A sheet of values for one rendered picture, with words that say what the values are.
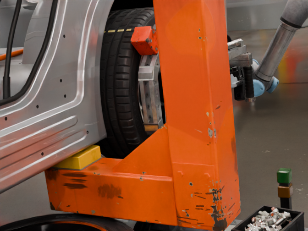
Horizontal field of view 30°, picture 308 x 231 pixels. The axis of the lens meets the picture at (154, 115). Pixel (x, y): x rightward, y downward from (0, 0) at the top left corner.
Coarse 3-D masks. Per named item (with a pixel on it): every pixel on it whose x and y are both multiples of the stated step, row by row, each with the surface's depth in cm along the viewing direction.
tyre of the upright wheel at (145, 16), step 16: (112, 16) 231; (128, 16) 226; (144, 16) 223; (112, 32) 222; (128, 32) 218; (112, 48) 217; (128, 48) 214; (112, 64) 215; (128, 64) 212; (112, 80) 214; (128, 80) 212; (112, 96) 214; (128, 96) 213; (112, 112) 216; (128, 112) 214; (112, 128) 221; (128, 128) 216; (144, 128) 223; (96, 144) 230; (112, 144) 226; (128, 144) 222
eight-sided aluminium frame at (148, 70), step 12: (144, 60) 215; (156, 60) 213; (144, 72) 212; (156, 72) 213; (144, 84) 214; (156, 84) 214; (144, 96) 214; (156, 96) 214; (144, 108) 216; (156, 108) 214; (144, 120) 217; (156, 120) 215
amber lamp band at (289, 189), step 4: (280, 188) 183; (284, 188) 183; (288, 188) 182; (292, 188) 185; (280, 192) 184; (284, 192) 183; (288, 192) 183; (292, 192) 185; (280, 196) 184; (284, 196) 184; (288, 196) 183
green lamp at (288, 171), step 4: (280, 168) 185; (284, 168) 185; (288, 168) 184; (276, 172) 183; (280, 172) 182; (284, 172) 182; (288, 172) 181; (280, 176) 182; (284, 176) 182; (288, 176) 181; (280, 180) 183; (284, 180) 182; (288, 180) 182
